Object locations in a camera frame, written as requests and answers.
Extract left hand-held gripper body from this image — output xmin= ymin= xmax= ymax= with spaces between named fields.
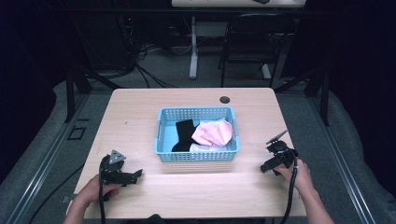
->
xmin=99 ymin=149 xmax=134 ymax=188

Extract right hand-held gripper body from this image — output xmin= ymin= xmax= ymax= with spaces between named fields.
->
xmin=265 ymin=130 xmax=299 ymax=171

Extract blue plastic basket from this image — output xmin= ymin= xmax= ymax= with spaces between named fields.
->
xmin=153 ymin=105 xmax=242 ymax=163

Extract pink cloth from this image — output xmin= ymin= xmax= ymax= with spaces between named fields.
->
xmin=191 ymin=119 xmax=234 ymax=148
xmin=189 ymin=117 xmax=235 ymax=153

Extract black sock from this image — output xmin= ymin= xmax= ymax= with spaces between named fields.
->
xmin=171 ymin=119 xmax=200 ymax=153

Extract person's right hand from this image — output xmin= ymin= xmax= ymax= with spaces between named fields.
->
xmin=274 ymin=158 xmax=316 ymax=196

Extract person's left hand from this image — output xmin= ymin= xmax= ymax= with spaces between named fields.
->
xmin=76 ymin=174 xmax=123 ymax=209

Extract person's dark clothing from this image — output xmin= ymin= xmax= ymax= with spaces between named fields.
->
xmin=120 ymin=213 xmax=167 ymax=224

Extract floor socket plate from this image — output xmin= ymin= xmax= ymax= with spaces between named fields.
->
xmin=66 ymin=125 xmax=88 ymax=141

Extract black metal stand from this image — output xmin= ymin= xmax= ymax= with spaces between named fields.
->
xmin=274 ymin=66 xmax=332 ymax=127
xmin=64 ymin=66 xmax=93 ymax=123

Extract white desk leg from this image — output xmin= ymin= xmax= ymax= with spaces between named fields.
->
xmin=261 ymin=63 xmax=273 ymax=80
xmin=189 ymin=16 xmax=200 ymax=80

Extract black chair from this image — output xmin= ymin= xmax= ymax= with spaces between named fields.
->
xmin=218 ymin=12 xmax=296 ymax=89

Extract light desk top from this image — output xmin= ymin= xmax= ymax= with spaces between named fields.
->
xmin=171 ymin=0 xmax=307 ymax=8

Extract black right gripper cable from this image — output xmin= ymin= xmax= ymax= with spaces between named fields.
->
xmin=279 ymin=157 xmax=299 ymax=224

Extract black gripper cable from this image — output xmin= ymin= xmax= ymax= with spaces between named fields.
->
xmin=279 ymin=157 xmax=299 ymax=224
xmin=98 ymin=158 xmax=106 ymax=224

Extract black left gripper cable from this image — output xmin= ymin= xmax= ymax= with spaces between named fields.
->
xmin=98 ymin=158 xmax=106 ymax=224

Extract metal floor rail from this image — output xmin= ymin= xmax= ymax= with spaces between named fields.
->
xmin=306 ymin=96 xmax=378 ymax=224
xmin=6 ymin=92 xmax=92 ymax=224

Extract black floor cable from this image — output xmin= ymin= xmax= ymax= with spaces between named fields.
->
xmin=27 ymin=162 xmax=87 ymax=224

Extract black floor cables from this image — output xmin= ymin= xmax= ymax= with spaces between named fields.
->
xmin=134 ymin=62 xmax=179 ymax=90

